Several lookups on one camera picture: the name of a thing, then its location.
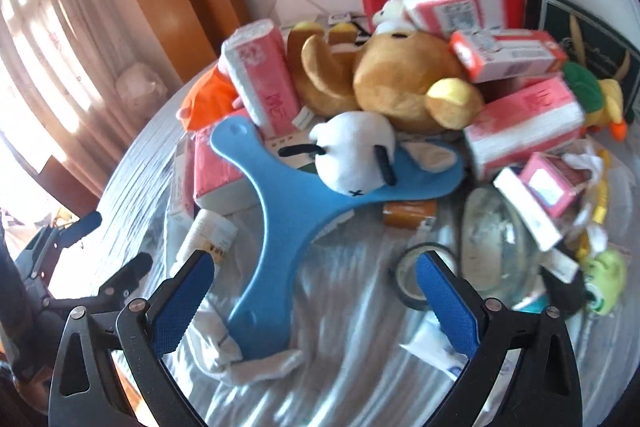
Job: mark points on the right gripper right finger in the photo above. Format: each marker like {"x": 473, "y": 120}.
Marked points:
{"x": 465, "y": 321}

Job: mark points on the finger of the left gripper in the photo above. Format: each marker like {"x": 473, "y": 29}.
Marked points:
{"x": 73, "y": 233}
{"x": 114, "y": 291}

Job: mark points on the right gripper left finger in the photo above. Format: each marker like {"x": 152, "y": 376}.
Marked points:
{"x": 149, "y": 329}

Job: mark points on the pink soft tissue pack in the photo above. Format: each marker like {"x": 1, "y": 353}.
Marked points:
{"x": 539, "y": 118}

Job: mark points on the small green frog toy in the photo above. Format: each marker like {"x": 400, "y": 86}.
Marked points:
{"x": 605, "y": 279}

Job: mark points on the orange plush toy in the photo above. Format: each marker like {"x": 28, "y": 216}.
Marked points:
{"x": 211, "y": 98}

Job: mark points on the blue plastic hanger board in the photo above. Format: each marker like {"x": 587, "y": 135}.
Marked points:
{"x": 296, "y": 206}

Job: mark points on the white dog plush head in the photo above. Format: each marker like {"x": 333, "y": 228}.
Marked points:
{"x": 354, "y": 152}

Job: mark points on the pink white tissue pack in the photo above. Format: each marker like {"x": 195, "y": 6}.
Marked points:
{"x": 255, "y": 61}

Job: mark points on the green duck plush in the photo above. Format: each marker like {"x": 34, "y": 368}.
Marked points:
{"x": 602, "y": 100}

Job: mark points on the brown teddy bear plush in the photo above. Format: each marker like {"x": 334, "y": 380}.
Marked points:
{"x": 410, "y": 77}

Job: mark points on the red white medicine box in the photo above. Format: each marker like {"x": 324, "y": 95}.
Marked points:
{"x": 489, "y": 56}

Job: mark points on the dark green gift bag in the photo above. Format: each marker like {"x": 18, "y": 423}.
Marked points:
{"x": 607, "y": 53}

